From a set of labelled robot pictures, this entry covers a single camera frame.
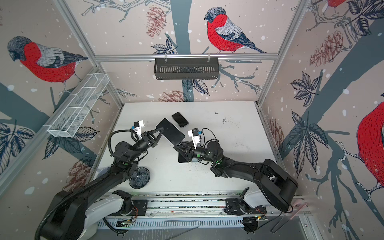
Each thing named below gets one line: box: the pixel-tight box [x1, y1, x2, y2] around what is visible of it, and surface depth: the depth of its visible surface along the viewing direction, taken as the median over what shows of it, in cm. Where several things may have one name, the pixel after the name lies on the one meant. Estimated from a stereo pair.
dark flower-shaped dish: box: [128, 167, 151, 189], surface depth 83 cm
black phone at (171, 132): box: [156, 118, 186, 145], surface depth 72 cm
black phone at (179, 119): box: [171, 112, 189, 128], surface depth 116 cm
